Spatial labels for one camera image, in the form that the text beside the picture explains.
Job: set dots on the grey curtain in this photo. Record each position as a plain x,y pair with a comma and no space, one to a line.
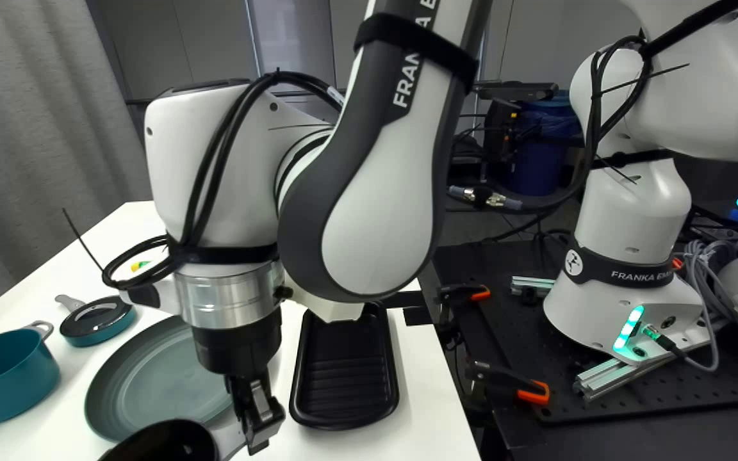
37,128

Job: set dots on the small teal frying pan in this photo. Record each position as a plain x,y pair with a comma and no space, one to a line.
95,322

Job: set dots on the large black flat bracket plate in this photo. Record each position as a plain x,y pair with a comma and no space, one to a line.
407,301

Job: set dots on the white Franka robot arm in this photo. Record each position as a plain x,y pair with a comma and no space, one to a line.
369,196

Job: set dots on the small black flat bracket plate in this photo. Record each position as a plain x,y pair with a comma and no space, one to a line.
417,316

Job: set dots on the grey round plate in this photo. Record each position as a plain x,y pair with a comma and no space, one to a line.
146,385

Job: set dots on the black clamp orange tip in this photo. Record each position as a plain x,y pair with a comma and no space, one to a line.
467,294
514,385

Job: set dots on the black ridged grill tray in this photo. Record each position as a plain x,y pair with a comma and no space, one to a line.
343,374

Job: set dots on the aluminium profile rail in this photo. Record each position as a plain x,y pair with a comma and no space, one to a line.
633,366

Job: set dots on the green yellow toy food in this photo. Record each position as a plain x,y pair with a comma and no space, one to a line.
138,263

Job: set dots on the black perforated base board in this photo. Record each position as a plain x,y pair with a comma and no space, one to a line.
506,342

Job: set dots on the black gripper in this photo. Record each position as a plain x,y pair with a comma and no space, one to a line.
236,342

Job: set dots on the blue plastic barrel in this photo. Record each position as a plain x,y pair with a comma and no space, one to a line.
549,143

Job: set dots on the teal cooking pot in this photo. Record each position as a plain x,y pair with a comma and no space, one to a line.
0,379

